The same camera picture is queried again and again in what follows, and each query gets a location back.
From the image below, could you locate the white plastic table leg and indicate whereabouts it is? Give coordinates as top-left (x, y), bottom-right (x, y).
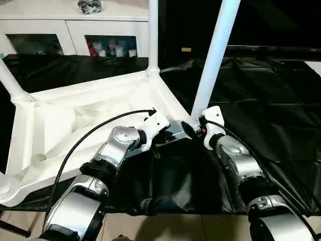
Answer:
top-left (146, 0), bottom-right (161, 77)
top-left (0, 172), bottom-right (22, 205)
top-left (0, 59), bottom-right (31, 105)
top-left (189, 0), bottom-right (242, 126)

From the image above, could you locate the white plastic table top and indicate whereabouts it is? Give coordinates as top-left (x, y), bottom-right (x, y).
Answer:
top-left (0, 70), bottom-right (195, 208)

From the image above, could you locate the black glossy mat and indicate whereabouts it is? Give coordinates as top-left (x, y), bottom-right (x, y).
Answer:
top-left (0, 52), bottom-right (321, 216)

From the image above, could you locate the black television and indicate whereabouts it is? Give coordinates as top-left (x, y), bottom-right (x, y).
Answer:
top-left (227, 45), bottom-right (321, 61)

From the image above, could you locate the white sideboard surface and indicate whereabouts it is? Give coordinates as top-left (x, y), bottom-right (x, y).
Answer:
top-left (305, 60), bottom-right (321, 78)

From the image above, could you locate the black bundle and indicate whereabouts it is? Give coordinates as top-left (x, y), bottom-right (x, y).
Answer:
top-left (77, 0), bottom-right (103, 15)

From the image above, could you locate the white glass-door cabinet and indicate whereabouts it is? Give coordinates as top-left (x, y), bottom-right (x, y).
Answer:
top-left (0, 0), bottom-right (151, 57)

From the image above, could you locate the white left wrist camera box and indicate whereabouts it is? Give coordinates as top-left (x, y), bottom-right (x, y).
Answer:
top-left (140, 111), bottom-right (171, 151)

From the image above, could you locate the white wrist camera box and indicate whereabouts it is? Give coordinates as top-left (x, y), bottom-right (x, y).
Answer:
top-left (202, 105), bottom-right (225, 150)
top-left (140, 111), bottom-right (171, 151)

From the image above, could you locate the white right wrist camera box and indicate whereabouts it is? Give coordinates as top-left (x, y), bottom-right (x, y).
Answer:
top-left (202, 105), bottom-right (225, 150)

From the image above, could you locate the black metal table frame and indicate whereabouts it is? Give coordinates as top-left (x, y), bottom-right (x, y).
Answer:
top-left (0, 205), bottom-right (33, 238)

